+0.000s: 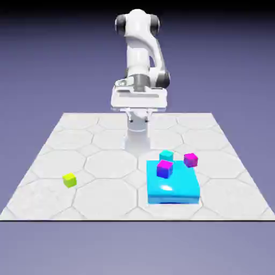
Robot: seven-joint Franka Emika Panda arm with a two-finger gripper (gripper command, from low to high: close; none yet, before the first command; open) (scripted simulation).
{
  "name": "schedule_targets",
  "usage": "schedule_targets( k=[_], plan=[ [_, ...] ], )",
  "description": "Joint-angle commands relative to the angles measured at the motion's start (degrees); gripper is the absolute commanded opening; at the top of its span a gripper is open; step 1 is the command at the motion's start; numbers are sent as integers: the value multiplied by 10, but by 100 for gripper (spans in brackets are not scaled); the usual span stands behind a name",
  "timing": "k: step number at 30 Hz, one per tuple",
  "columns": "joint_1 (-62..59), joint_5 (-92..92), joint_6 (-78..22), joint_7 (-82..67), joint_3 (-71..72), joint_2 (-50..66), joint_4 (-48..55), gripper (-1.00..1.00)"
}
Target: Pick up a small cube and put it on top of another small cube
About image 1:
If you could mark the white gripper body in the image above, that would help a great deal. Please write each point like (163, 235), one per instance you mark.
(138, 100)

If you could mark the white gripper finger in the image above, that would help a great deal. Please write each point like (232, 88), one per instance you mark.
(130, 117)
(147, 117)

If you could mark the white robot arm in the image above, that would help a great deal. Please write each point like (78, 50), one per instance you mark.
(137, 53)

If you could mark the small cyan cube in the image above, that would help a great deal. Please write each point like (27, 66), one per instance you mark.
(166, 155)

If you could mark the small magenta cube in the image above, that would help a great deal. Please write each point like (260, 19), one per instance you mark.
(190, 160)
(165, 169)

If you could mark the small yellow-green cube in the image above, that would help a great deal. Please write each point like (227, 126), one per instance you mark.
(69, 180)

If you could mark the large cyan box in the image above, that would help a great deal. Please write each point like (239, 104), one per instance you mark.
(173, 187)

